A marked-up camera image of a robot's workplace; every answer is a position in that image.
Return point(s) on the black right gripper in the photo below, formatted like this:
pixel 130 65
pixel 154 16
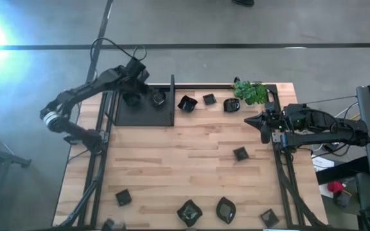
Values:
pixel 275 120

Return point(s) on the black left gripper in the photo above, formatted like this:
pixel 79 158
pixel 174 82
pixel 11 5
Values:
pixel 135 77

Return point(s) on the black rounded square plate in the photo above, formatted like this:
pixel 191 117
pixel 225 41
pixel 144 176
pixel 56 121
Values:
pixel 133 102

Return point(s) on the round black plate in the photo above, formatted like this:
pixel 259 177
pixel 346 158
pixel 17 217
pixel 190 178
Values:
pixel 231 105

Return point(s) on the small square black plate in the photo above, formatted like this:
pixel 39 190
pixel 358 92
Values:
pixel 269 218
pixel 241 154
pixel 209 99
pixel 123 197

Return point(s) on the black curled-corner square plate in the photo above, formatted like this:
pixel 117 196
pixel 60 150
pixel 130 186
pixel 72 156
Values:
pixel 187 104

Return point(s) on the large wavy-edged black plate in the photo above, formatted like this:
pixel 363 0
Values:
pixel 189 213

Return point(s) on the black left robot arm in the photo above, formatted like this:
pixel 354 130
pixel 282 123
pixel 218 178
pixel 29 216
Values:
pixel 85 87

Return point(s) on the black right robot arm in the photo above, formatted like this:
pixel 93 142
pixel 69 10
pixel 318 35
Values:
pixel 316 138

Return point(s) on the black leaf-shaped plate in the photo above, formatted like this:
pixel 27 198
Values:
pixel 226 210

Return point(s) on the black mesh tray rack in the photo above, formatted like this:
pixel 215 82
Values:
pixel 146 115

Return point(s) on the black octagonal glossy plate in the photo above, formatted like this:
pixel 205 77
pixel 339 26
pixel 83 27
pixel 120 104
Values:
pixel 159 97

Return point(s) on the green plant in white pot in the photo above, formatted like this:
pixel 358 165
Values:
pixel 250 93

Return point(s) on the small black clamp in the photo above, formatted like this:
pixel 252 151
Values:
pixel 236 79

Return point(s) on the white paper box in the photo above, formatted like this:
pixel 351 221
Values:
pixel 321 163

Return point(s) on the power adapter block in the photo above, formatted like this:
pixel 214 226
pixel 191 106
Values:
pixel 331 147

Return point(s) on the white paper sheet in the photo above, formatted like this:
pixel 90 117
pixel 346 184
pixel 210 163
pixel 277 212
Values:
pixel 324 192

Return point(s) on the red crumpled cloth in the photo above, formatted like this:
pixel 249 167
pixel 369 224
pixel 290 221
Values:
pixel 335 187

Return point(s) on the grey crumpled cloth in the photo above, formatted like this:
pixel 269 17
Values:
pixel 342 199

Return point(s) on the person's shoe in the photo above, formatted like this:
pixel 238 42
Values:
pixel 243 2

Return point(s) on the dark grey office chair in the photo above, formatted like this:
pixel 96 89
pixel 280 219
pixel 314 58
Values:
pixel 18 162

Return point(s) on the black metal rig frame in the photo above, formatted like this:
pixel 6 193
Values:
pixel 204 86

